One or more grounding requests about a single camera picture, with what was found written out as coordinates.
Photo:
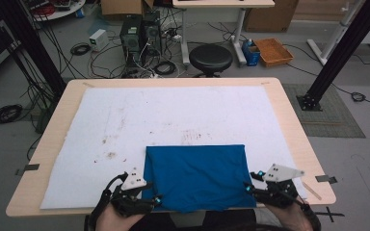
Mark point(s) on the white desk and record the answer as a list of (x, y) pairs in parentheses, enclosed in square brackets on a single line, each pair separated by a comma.
[(221, 3)]

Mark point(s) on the small cardboard box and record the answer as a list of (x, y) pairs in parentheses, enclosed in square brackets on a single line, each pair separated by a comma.
[(122, 6)]

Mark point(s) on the white felt mat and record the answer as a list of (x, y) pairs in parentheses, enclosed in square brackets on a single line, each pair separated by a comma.
[(160, 109)]

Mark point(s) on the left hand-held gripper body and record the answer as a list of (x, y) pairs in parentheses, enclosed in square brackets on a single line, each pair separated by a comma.
[(128, 202)]

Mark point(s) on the round white table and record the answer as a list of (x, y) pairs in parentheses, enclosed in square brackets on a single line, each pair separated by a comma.
[(58, 9)]

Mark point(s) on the black metal post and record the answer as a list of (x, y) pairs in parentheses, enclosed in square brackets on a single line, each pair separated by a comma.
[(33, 48), (340, 54)]

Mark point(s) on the thin wooden stick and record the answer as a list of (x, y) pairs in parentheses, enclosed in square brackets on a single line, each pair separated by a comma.
[(312, 191)]

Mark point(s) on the blue t-shirt white print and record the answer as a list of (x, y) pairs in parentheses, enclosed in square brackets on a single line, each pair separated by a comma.
[(199, 176)]

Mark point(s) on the person's left hand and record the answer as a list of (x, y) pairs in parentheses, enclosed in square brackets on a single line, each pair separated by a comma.
[(115, 223)]

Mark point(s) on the grey floor mat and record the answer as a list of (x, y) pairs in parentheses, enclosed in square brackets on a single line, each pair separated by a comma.
[(337, 118)]

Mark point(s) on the black round stool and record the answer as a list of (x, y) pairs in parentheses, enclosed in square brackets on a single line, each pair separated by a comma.
[(210, 57)]

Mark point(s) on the black tape cross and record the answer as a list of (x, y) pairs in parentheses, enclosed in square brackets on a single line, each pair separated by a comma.
[(330, 214)]

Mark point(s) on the white metal stand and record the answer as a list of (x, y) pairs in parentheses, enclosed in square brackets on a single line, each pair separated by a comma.
[(337, 32)]

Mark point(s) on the black tape strip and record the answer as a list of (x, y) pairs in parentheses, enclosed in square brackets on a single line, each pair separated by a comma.
[(29, 167), (326, 179)]

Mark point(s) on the person's dark clothing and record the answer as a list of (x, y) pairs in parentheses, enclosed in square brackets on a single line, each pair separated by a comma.
[(224, 223)]

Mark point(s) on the black computer tower green label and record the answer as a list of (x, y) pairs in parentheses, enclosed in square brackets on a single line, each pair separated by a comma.
[(131, 40)]

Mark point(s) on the light wooden table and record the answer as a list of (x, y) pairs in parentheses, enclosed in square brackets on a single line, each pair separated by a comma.
[(48, 154)]

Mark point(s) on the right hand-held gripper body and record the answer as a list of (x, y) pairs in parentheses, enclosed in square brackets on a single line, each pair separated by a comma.
[(279, 194)]

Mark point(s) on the blue box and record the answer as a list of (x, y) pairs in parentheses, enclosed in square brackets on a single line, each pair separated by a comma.
[(251, 55)]

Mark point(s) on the person's right hand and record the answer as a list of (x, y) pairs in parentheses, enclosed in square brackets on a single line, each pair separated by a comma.
[(292, 219)]

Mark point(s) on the orange tray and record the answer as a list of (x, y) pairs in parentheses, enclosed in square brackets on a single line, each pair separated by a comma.
[(273, 52)]

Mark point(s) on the large cardboard box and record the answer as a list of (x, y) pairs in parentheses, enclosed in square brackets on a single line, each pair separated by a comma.
[(269, 16)]

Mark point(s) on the white power supply box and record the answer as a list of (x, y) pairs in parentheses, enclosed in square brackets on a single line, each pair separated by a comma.
[(98, 40)]

